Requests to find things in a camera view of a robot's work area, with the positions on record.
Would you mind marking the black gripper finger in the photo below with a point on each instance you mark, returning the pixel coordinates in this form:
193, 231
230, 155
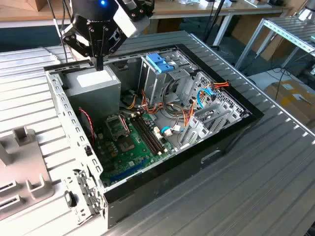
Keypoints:
72, 44
111, 49

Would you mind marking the grey metal disk bay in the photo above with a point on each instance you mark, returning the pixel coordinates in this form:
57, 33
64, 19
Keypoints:
199, 131

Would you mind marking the blue plastic drive latch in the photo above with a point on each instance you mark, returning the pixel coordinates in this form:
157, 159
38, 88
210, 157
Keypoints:
157, 61

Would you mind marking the brown wooden box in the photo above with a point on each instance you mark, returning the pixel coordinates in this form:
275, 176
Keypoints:
39, 4

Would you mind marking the grey power supply unit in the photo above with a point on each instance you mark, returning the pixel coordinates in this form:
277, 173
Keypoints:
93, 98

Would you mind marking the grey metal drive cage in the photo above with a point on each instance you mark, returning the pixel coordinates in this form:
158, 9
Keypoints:
153, 86

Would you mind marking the wooden desk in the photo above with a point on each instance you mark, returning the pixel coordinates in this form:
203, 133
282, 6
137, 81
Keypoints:
177, 10

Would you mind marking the black RAM slot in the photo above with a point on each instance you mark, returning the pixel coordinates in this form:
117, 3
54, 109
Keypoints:
145, 136
150, 132

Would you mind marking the CPU socket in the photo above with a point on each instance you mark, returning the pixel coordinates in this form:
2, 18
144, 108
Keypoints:
126, 145

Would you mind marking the green motherboard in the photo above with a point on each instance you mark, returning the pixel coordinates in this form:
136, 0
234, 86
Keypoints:
137, 157

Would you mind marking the blue expansion slot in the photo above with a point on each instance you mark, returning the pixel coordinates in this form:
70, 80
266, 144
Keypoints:
128, 172

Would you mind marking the grey parts rack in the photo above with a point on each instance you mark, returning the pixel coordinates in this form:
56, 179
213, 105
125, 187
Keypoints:
24, 167

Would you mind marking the open black PC case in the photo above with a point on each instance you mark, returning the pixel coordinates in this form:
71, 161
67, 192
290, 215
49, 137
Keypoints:
172, 177

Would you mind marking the black case release latch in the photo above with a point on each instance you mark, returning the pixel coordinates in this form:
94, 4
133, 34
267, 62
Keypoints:
70, 199

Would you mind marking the cardboard box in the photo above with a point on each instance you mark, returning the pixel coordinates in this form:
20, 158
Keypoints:
295, 103

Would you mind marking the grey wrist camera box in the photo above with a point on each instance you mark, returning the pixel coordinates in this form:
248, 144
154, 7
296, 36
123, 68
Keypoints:
124, 22

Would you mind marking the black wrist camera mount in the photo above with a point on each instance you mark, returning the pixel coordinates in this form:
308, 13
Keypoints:
142, 9

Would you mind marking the metal frame table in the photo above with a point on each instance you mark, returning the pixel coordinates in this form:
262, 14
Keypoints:
290, 29

